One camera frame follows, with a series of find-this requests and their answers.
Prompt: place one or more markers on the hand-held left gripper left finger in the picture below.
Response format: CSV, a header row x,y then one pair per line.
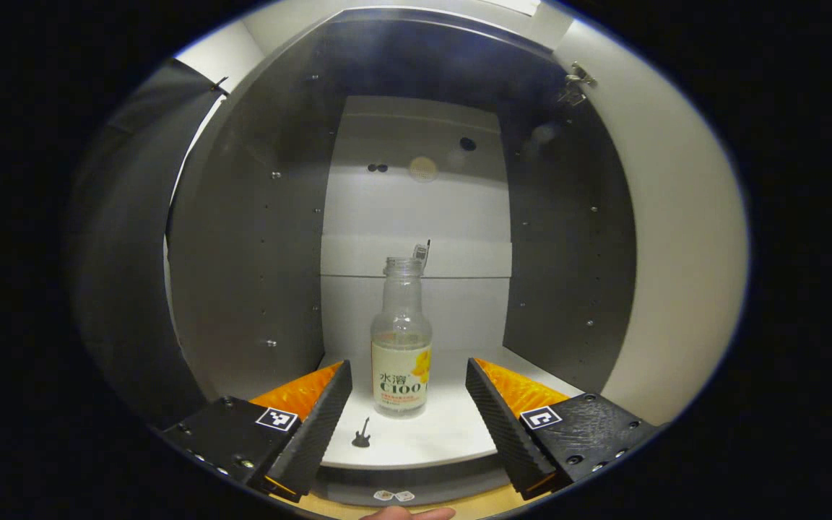
x,y
311,440

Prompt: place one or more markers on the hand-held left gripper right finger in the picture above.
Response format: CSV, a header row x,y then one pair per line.
x,y
506,433

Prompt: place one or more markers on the clear bottle with yellow label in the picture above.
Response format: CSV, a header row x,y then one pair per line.
x,y
401,347

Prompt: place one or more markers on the dark grey cabinet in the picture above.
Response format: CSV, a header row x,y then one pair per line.
x,y
257,253

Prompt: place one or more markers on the metal door hinge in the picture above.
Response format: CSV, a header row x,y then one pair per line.
x,y
578,81

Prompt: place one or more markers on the black cloth clip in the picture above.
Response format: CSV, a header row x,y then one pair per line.
x,y
219,84

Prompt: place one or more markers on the large ceiling light panel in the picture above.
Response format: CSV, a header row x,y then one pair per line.
x,y
517,6

